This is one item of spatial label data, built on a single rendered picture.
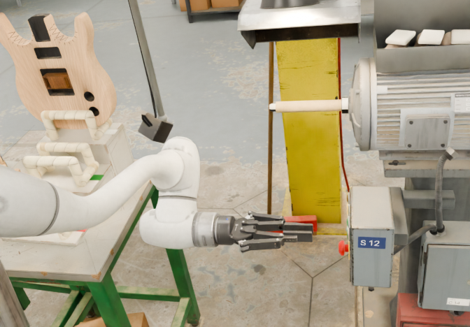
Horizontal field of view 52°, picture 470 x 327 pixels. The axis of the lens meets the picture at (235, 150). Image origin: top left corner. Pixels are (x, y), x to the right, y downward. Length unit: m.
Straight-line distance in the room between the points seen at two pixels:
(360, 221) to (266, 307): 1.35
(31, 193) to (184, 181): 0.49
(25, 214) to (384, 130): 0.85
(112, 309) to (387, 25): 1.13
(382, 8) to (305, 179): 1.44
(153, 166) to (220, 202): 1.93
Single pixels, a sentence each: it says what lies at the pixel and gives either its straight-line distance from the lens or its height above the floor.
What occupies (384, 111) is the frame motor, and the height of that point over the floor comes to 1.29.
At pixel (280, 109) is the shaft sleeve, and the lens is 1.36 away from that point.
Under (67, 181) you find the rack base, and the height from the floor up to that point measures 1.02.
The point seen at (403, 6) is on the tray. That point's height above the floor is 1.49.
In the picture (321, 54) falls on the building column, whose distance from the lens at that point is 2.25.
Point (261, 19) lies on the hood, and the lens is 1.25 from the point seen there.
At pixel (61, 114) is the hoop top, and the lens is 1.74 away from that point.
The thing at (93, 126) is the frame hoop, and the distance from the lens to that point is 1.70.
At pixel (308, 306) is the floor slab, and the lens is 2.44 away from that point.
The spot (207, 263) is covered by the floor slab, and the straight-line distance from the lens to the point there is 2.69.
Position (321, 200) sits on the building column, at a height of 0.19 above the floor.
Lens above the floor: 1.90
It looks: 33 degrees down
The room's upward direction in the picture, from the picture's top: 9 degrees counter-clockwise
